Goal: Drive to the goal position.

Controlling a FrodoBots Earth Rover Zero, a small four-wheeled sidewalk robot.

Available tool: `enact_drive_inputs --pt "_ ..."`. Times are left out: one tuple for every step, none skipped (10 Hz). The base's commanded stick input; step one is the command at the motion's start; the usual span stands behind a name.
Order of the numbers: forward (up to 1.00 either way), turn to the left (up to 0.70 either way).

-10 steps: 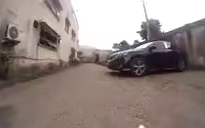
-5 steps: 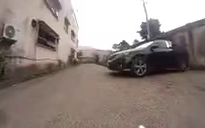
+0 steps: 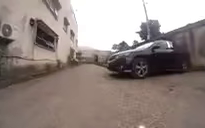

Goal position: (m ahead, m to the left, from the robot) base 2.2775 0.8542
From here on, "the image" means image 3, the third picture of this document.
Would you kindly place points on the utility pole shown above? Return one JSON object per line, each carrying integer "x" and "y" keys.
{"x": 146, "y": 16}

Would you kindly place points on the grey concrete wall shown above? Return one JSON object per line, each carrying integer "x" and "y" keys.
{"x": 196, "y": 43}

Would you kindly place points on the grey concrete road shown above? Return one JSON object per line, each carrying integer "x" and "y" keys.
{"x": 90, "y": 100}

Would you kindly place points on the dark trees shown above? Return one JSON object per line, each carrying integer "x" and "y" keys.
{"x": 150, "y": 30}

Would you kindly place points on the beige building with barred windows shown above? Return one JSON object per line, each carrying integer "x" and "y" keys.
{"x": 20, "y": 36}

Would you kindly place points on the pale low building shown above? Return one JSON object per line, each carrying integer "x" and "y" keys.
{"x": 90, "y": 55}

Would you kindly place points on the black car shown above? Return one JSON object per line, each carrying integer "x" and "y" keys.
{"x": 150, "y": 58}

